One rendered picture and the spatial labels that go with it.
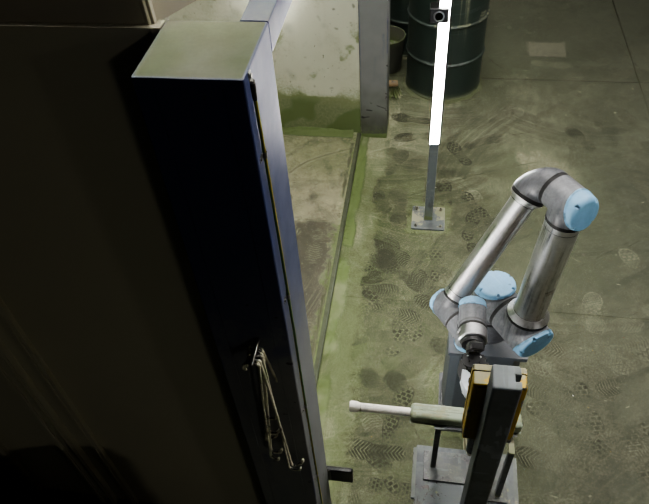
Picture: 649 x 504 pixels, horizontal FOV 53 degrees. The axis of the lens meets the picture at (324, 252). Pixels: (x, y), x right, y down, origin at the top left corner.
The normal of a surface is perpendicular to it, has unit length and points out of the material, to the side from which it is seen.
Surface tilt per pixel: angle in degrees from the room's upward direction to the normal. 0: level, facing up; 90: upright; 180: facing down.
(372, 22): 90
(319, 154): 0
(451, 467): 0
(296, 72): 90
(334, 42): 90
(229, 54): 0
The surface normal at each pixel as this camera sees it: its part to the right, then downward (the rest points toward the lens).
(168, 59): -0.06, -0.68
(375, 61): -0.14, 0.73
